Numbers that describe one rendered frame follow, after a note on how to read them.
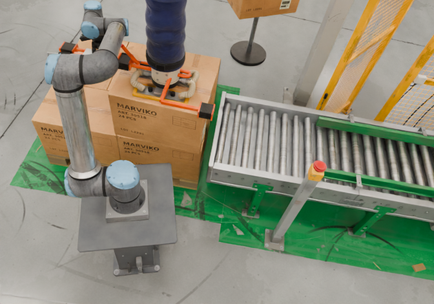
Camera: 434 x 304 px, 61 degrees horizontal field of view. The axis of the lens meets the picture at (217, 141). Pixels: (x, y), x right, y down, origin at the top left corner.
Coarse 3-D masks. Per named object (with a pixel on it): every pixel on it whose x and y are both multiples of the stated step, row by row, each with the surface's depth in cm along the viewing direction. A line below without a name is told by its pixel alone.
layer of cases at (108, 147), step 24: (96, 48) 303; (120, 48) 306; (144, 48) 310; (216, 72) 302; (48, 96) 267; (96, 96) 272; (48, 120) 254; (96, 120) 259; (48, 144) 274; (96, 144) 264; (120, 144) 260; (144, 144) 256; (192, 168) 272
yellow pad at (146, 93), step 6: (138, 90) 222; (144, 90) 223; (150, 90) 221; (138, 96) 222; (144, 96) 221; (150, 96) 221; (156, 96) 221; (168, 96) 222; (174, 96) 223; (180, 102) 221; (186, 102) 221
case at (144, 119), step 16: (128, 80) 230; (144, 80) 232; (208, 80) 238; (112, 96) 223; (128, 96) 222; (192, 96) 228; (208, 96) 230; (112, 112) 235; (128, 112) 232; (144, 112) 228; (160, 112) 225; (176, 112) 222; (192, 112) 220; (128, 128) 245; (144, 128) 241; (160, 128) 238; (176, 128) 234; (192, 128) 231; (160, 144) 251; (176, 144) 248; (192, 144) 244
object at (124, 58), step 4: (120, 52) 221; (120, 56) 221; (124, 56) 221; (128, 56) 222; (120, 60) 219; (124, 60) 219; (128, 60) 219; (120, 64) 217; (124, 64) 216; (128, 64) 217; (120, 68) 220; (124, 68) 219; (128, 68) 219
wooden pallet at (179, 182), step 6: (210, 120) 323; (48, 156) 287; (54, 156) 286; (60, 156) 285; (54, 162) 293; (60, 162) 292; (66, 162) 291; (174, 180) 297; (180, 180) 288; (186, 180) 286; (192, 180) 285; (198, 180) 299; (180, 186) 295; (186, 186) 293; (192, 186) 292
